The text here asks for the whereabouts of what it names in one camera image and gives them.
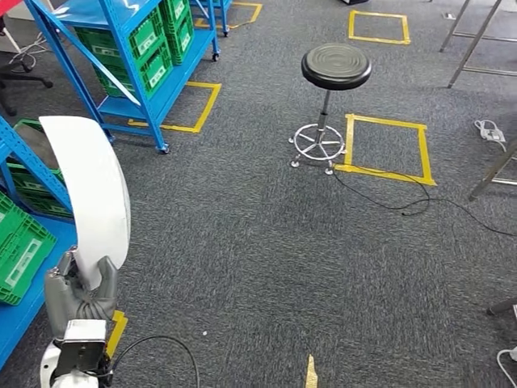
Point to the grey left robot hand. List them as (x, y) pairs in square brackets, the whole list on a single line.
[(64, 300)]

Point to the white curved plastic part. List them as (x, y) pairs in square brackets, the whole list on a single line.
[(93, 187)]

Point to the blue metal shelf rack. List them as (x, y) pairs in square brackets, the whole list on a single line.
[(177, 77), (20, 326), (223, 16)]

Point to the yellow floor tape outline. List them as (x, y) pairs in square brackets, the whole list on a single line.
[(117, 332)]

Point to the black office chair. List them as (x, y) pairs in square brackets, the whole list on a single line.
[(36, 81)]

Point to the red barrier belt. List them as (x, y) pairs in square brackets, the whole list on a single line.
[(7, 5)]

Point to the pointed yellow tape scrap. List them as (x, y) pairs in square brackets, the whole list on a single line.
[(311, 375)]

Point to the black round stool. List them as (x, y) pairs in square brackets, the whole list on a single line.
[(335, 67)]

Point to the grey floor socket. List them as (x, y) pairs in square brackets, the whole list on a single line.
[(449, 16)]

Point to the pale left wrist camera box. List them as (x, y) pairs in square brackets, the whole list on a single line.
[(82, 342)]

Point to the steel table leg frame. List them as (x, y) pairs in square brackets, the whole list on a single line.
[(493, 170), (475, 42)]

